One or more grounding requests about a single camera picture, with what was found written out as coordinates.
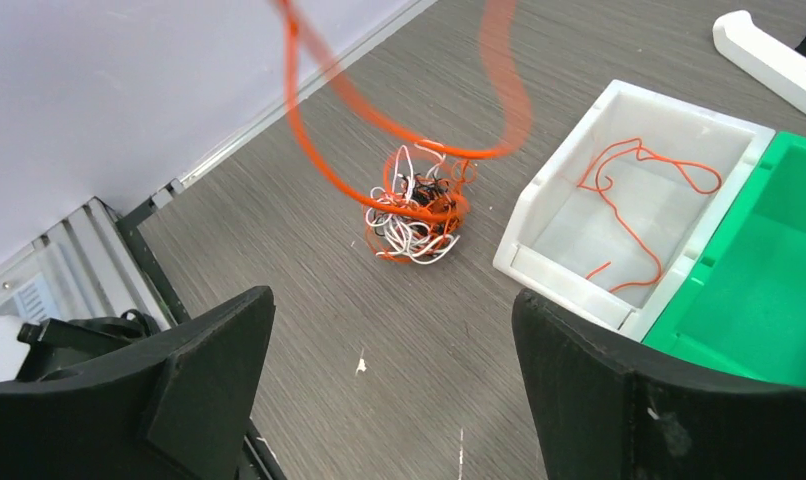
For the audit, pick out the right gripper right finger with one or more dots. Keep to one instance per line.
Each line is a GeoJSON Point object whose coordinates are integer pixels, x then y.
{"type": "Point", "coordinates": [607, 407]}

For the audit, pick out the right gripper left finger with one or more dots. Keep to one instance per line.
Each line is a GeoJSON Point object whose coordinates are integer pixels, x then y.
{"type": "Point", "coordinates": [116, 398]}

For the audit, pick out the green plastic bin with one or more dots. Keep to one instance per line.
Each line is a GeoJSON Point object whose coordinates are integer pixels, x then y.
{"type": "Point", "coordinates": [742, 308]}

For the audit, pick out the white plastic bin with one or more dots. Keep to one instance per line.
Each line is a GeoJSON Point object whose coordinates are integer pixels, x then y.
{"type": "Point", "coordinates": [616, 218]}

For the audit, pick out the white rack base foot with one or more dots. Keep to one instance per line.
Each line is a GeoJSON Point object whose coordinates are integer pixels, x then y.
{"type": "Point", "coordinates": [772, 63]}

